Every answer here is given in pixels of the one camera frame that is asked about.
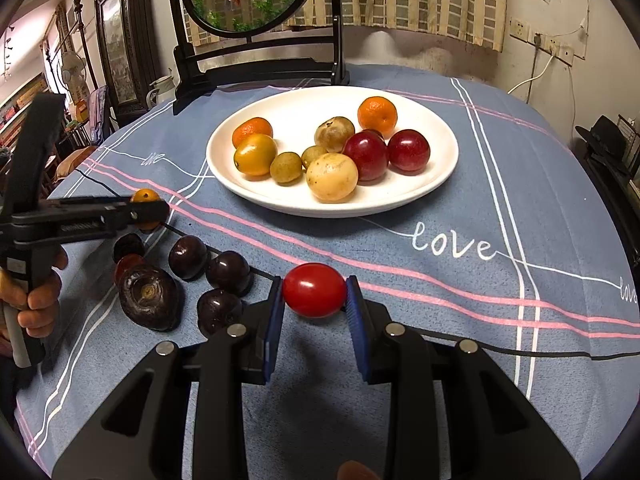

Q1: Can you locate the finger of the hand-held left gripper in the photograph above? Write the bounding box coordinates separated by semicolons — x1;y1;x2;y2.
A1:
100;198;171;235

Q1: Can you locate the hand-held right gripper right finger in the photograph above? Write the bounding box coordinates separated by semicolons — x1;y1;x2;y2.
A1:
344;275;583;480

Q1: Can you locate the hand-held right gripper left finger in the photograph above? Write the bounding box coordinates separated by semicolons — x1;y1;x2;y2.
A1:
52;275;287;480

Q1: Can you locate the small orange kumquat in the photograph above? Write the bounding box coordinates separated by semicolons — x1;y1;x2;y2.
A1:
130;188;162;233

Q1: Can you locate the red cherry tomato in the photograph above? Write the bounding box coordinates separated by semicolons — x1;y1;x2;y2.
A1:
282;263;347;319
114;254;147;286

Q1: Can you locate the yellow orange tomato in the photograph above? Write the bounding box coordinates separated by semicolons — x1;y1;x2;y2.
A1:
233;133;278;177

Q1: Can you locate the smooth yellow round fruit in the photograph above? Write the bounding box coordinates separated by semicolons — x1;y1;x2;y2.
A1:
306;153;359;204

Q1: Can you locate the small green longan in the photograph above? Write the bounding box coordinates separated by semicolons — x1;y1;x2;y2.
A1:
301;145;329;168
270;152;304;186

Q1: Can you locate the white plate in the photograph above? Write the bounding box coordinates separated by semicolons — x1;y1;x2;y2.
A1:
206;86;460;219

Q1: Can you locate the red plum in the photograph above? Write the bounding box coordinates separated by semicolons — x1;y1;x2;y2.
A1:
387;129;431;176
342;130;389;182

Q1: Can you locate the mottled tan passion fruit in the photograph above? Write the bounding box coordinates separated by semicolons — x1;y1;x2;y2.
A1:
314;116;356;153

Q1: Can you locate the large orange mandarin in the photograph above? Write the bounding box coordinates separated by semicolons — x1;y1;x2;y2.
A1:
357;96;398;132

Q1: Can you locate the person's left hand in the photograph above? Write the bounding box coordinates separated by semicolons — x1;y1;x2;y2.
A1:
0;249;69;343

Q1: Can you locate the person's right hand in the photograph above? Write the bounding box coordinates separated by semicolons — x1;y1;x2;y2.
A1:
337;460;381;480

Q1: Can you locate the chair with brown cushion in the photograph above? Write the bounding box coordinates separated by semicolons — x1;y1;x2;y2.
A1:
52;145;101;181

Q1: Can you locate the wooden bookshelf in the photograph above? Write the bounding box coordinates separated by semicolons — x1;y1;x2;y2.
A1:
0;72;51;136

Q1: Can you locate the dark brown water chestnut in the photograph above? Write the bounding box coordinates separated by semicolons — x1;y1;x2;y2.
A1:
117;265;185;332

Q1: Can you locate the white standing fan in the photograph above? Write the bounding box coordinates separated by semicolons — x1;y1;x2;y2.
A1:
60;52;88;106

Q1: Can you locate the white kettle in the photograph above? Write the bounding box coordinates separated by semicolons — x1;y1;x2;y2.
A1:
146;75;177;108

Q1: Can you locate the dark wooden coat stand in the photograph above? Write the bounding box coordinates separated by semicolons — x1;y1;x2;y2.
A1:
74;0;98;91

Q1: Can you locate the dark wooden framed panel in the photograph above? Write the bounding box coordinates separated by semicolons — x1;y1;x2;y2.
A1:
94;0;166;121

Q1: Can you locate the round goldfish screen black stand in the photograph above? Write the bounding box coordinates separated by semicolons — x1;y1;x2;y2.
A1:
165;0;351;116

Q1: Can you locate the black hat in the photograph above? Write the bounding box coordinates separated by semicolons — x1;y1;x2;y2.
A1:
575;115;631;161

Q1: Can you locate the checked beige curtain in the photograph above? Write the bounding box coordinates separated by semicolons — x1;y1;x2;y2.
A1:
185;0;508;53

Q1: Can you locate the white power cable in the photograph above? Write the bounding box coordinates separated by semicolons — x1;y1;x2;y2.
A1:
506;35;557;95

